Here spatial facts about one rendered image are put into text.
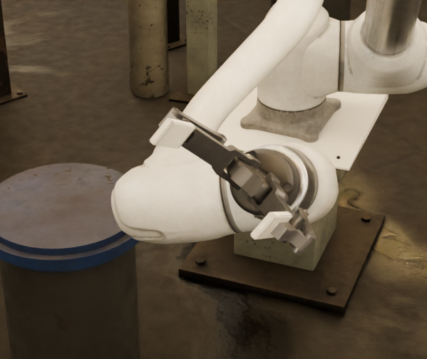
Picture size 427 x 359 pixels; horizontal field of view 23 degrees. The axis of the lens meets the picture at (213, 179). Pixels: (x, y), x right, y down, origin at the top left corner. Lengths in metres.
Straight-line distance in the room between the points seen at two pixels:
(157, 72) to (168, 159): 1.89
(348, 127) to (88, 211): 0.69
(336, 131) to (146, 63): 1.02
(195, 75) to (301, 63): 1.03
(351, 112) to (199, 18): 0.88
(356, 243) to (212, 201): 1.29
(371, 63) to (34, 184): 0.72
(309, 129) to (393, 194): 0.57
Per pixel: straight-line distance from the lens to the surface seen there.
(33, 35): 3.72
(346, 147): 2.25
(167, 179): 1.30
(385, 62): 2.14
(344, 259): 2.48
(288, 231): 1.00
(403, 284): 2.46
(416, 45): 2.16
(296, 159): 1.19
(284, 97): 2.24
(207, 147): 1.09
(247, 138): 2.28
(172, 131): 1.02
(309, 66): 2.20
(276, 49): 1.47
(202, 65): 3.18
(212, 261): 2.46
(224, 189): 1.27
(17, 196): 1.96
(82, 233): 1.84
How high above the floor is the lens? 1.46
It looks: 31 degrees down
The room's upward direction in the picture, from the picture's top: straight up
